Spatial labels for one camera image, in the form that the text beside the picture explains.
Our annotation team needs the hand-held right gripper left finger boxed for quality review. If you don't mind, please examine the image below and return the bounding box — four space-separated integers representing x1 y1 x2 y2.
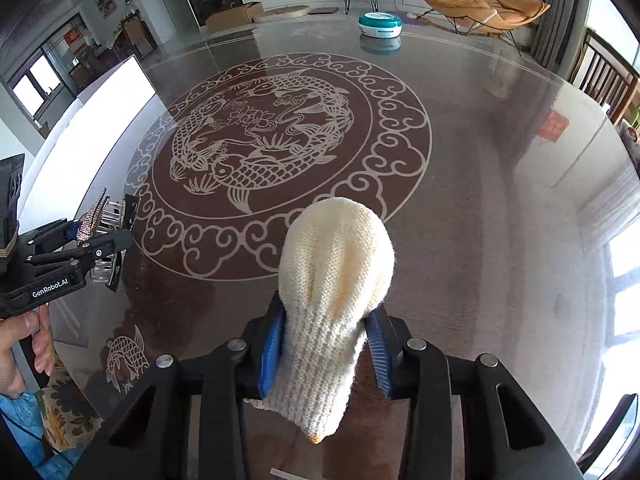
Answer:
67 290 286 480

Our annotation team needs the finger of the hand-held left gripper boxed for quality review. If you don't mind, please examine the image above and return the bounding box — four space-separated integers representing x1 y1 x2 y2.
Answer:
20 217 83 250
27 229 135 275

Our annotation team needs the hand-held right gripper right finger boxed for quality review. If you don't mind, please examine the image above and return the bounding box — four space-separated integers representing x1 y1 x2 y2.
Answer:
365 305 583 480

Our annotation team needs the rhinestone hair claw clip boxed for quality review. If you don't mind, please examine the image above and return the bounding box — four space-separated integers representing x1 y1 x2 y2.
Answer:
75 187 142 293

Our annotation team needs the white cardboard box container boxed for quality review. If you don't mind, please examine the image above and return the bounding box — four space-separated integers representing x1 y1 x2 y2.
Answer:
17 55 158 221

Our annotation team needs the teal white round container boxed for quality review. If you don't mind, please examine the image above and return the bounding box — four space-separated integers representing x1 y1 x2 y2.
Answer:
358 11 405 38

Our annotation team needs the person's left hand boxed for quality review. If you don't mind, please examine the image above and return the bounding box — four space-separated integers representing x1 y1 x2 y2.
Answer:
0 305 56 396

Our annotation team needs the floral seat cushion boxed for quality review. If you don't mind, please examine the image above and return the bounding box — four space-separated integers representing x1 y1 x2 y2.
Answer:
37 355 106 453

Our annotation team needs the person's blue clothing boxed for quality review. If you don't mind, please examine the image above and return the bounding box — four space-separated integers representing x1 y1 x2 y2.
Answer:
0 390 81 480

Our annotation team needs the brown cardboard box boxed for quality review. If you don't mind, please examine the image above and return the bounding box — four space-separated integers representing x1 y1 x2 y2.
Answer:
205 1 265 33

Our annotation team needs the beige oval cat scratcher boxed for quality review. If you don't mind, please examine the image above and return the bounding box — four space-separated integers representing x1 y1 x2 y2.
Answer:
252 4 311 24

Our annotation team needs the dark wooden slatted chair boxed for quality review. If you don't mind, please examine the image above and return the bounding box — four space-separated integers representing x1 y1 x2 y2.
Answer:
570 27 640 126

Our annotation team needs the orange lounge chair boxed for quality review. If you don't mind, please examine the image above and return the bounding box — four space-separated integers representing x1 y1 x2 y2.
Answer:
416 0 551 56

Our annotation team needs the grey curtain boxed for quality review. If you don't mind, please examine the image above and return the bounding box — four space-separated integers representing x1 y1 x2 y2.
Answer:
530 0 596 63

